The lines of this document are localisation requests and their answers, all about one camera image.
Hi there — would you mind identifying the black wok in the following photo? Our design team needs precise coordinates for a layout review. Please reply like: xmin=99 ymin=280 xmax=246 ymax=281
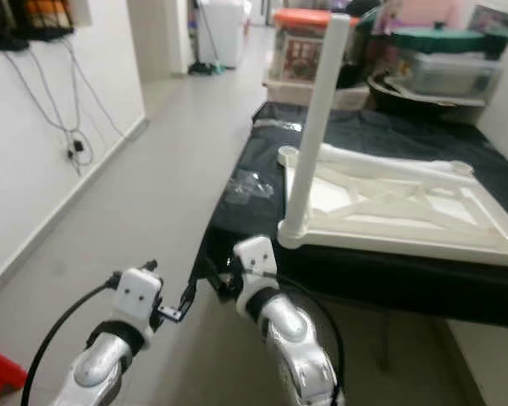
xmin=366 ymin=72 xmax=492 ymax=119

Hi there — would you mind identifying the white plastic table top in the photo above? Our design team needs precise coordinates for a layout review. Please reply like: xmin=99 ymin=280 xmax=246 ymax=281
xmin=275 ymin=142 xmax=508 ymax=272

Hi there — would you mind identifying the red plastic stool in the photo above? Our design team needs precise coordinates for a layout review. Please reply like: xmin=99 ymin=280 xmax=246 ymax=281
xmin=0 ymin=343 xmax=28 ymax=406

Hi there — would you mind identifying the clear plastic storage box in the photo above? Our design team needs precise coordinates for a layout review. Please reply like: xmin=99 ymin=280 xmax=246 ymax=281
xmin=394 ymin=49 xmax=500 ymax=98

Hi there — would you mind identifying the green plastic lid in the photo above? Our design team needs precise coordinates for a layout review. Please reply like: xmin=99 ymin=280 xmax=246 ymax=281
xmin=389 ymin=24 xmax=492 ymax=53

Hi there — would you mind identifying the black wall cable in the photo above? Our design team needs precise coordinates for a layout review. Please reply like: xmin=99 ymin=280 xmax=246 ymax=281
xmin=7 ymin=38 xmax=128 ymax=174

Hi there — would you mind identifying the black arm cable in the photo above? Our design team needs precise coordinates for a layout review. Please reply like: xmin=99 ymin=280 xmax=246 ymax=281
xmin=21 ymin=275 xmax=124 ymax=406
xmin=275 ymin=275 xmax=348 ymax=406

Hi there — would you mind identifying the grey stone ledge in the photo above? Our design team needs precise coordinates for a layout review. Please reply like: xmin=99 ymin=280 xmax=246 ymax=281
xmin=262 ymin=78 xmax=373 ymax=111

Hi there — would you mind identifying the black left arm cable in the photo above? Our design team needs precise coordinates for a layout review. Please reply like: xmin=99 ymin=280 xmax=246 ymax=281
xmin=21 ymin=275 xmax=124 ymax=406

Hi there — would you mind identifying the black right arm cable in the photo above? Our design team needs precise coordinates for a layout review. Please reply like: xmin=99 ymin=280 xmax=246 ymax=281
xmin=275 ymin=275 xmax=348 ymax=406

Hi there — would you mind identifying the pink cardboard box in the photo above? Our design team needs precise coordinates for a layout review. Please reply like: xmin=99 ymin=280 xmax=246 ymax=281
xmin=398 ymin=0 xmax=467 ymax=30

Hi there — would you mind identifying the white cabinet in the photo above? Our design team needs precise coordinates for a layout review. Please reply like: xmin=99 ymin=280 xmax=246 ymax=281
xmin=195 ymin=0 xmax=246 ymax=70

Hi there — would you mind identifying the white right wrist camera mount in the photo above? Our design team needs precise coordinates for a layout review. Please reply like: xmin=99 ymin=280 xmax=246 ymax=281
xmin=233 ymin=235 xmax=280 ymax=318

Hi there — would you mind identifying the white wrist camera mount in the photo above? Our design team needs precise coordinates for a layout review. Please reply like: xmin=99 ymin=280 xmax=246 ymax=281
xmin=233 ymin=235 xmax=280 ymax=318
xmin=114 ymin=266 xmax=166 ymax=343

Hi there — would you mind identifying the orange lid storage box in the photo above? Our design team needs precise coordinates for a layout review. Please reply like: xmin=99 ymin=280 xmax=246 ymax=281
xmin=271 ymin=8 xmax=361 ymax=84

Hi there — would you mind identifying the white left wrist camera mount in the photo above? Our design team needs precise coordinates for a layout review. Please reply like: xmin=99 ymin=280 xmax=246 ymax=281
xmin=114 ymin=266 xmax=166 ymax=343

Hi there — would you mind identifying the black tablecloth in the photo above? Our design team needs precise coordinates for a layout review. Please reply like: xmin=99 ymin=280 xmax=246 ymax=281
xmin=193 ymin=101 xmax=508 ymax=326

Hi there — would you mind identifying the mop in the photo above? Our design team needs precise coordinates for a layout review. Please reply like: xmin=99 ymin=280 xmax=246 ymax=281
xmin=185 ymin=0 xmax=217 ymax=77

